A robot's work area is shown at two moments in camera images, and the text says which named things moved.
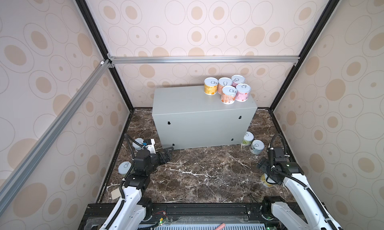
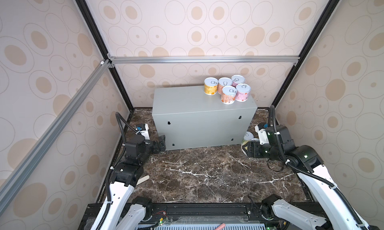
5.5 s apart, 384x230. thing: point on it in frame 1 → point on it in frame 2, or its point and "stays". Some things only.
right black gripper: x=265 y=165 → x=253 y=148
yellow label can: x=210 y=85 stays
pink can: x=242 y=92 stays
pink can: x=237 y=79 stays
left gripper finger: x=168 y=151 → x=161 y=143
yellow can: x=263 y=180 → x=243 y=143
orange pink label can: x=223 y=81 stays
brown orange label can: x=228 y=95 stays
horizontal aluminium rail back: x=119 y=60 stays
